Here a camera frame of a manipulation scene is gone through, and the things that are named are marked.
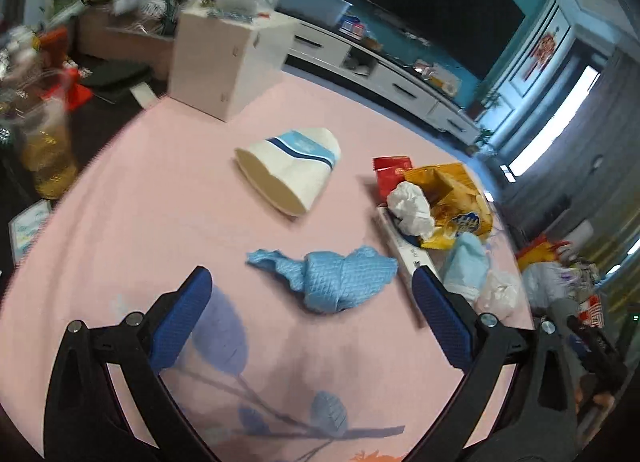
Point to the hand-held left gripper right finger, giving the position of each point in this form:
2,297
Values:
440,317

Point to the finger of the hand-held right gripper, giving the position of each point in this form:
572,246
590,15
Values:
597,357

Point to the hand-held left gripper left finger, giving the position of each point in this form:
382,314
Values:
180,317

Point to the blue quilted cloth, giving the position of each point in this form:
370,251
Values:
330,282

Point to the yellow snack packet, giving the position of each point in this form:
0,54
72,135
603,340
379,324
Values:
460,202

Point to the red foil wrapper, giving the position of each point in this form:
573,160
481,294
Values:
390,177

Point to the grey-blue plastic wrapper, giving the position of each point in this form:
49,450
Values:
465,262

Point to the long white printed box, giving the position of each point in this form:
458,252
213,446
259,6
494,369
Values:
405,252

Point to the white plastic bag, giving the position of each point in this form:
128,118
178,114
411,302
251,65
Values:
550,287

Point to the crumpled white tissue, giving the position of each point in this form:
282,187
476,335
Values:
410,207

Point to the red yellow bag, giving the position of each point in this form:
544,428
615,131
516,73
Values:
540,252

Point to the white green card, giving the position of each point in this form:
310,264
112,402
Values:
27,232

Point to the white paper cup blue stripe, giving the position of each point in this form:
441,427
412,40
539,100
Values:
295,162

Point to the plastic cup with yellow liquid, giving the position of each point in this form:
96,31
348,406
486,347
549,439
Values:
47,162

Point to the potted green plant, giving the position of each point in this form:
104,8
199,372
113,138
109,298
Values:
487,109

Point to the bright window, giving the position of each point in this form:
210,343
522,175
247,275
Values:
555,122

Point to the white television cabinet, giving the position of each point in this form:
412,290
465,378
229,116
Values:
400,87

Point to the flat black item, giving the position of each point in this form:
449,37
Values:
120,76

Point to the white cardboard box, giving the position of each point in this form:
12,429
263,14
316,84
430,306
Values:
215,67

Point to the red toy figure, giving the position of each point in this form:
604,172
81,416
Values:
70,89

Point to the black television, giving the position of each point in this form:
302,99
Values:
425,2

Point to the pale plastic basin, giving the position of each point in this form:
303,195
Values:
310,2

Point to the red wall ornament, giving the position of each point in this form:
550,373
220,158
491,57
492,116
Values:
542,52

